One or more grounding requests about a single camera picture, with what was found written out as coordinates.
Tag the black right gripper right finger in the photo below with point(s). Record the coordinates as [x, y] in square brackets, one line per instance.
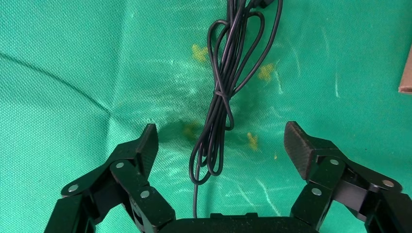
[322, 173]

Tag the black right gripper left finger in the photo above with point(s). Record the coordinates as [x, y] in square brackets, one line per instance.
[128, 173]

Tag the orange cardboard box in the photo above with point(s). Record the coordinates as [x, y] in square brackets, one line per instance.
[406, 80]

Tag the green cloth mat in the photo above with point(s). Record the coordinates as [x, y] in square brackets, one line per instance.
[64, 64]

